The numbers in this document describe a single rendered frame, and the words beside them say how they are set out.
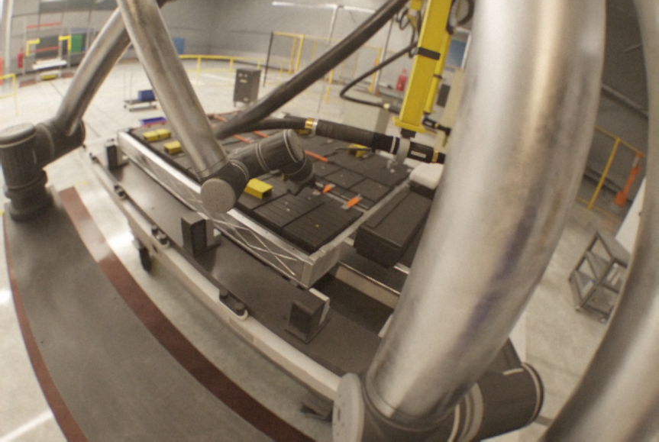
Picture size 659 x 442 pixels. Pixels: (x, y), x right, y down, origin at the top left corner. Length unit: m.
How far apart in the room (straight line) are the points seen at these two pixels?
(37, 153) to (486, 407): 1.48
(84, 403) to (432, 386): 0.70
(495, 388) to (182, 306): 1.87
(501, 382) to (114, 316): 0.85
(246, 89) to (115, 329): 6.70
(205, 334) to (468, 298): 1.76
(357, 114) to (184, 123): 5.12
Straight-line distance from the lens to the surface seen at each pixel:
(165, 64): 0.78
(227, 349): 1.81
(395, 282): 0.98
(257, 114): 0.43
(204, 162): 0.77
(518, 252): 0.18
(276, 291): 0.92
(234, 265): 0.99
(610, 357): 0.33
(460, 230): 0.18
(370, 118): 5.62
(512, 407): 0.41
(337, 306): 1.06
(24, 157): 1.34
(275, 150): 0.87
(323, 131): 0.77
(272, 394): 1.68
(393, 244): 0.86
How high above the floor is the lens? 1.55
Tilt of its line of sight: 27 degrees down
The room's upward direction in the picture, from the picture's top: 13 degrees clockwise
